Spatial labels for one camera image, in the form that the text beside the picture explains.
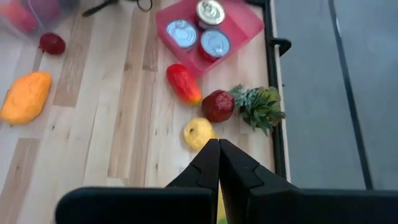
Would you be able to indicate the yellow apple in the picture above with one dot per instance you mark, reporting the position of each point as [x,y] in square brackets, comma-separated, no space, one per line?
[197,132]

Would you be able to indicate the clear plastic container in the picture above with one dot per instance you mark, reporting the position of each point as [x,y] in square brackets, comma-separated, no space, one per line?
[70,12]

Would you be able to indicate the red-label tuna can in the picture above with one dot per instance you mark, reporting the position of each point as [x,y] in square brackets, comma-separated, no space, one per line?
[214,43]

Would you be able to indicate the red pepper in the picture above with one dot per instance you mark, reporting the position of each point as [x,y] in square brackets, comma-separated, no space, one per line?
[183,84]

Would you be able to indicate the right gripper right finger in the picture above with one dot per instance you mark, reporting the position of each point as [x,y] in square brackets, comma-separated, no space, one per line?
[280,208]

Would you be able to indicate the glossy dark red apple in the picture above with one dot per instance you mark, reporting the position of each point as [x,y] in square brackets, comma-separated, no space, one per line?
[217,105]

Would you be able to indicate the dark maroon round fruit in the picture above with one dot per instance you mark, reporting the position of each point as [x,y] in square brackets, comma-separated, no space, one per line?
[46,9]

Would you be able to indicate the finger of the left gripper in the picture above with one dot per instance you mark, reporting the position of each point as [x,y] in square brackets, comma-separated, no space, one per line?
[99,8]

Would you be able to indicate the silver-lid tuna can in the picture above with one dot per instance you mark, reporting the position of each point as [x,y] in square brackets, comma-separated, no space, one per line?
[182,32]

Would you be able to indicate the orange yellow mango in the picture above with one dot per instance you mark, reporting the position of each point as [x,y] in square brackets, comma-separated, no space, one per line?
[26,98]

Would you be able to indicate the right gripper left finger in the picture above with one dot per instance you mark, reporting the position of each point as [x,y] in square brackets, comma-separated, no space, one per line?
[155,205]

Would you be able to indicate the small dark red fruit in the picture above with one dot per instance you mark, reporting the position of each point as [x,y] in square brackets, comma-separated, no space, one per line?
[52,44]

